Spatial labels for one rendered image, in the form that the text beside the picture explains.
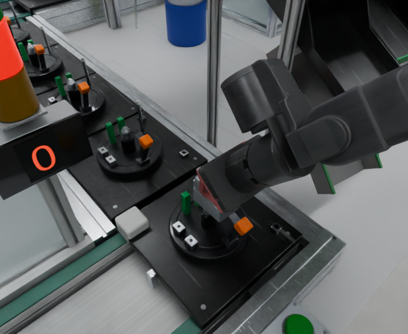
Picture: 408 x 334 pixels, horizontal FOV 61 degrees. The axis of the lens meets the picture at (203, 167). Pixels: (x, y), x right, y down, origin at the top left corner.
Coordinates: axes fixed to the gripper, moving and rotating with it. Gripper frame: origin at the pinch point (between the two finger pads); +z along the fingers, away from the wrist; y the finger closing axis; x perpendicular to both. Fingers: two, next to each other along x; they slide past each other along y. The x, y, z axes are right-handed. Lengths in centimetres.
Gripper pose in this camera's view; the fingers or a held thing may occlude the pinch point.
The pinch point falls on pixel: (215, 183)
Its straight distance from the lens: 53.1
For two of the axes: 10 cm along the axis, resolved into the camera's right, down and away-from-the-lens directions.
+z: -3.9, 2.2, 9.0
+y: -7.7, 4.6, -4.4
